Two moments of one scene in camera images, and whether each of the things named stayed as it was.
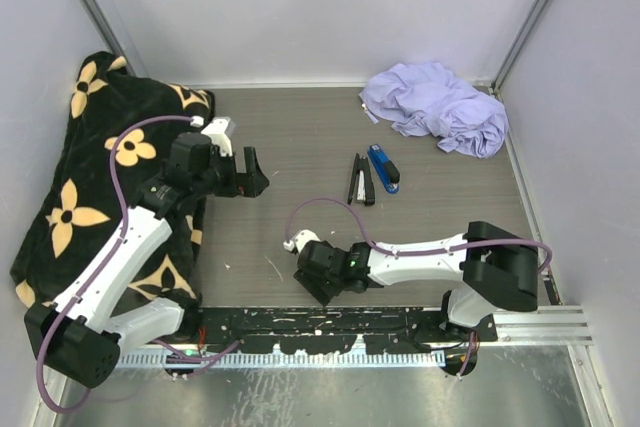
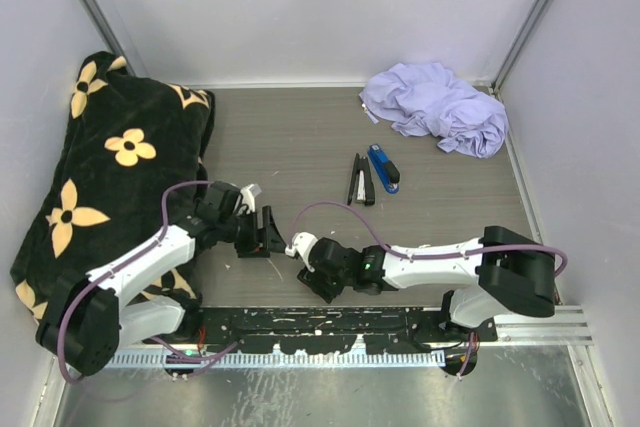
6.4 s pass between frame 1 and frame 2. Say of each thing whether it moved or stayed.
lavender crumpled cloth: stayed
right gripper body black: stayed
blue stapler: stayed
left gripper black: moved
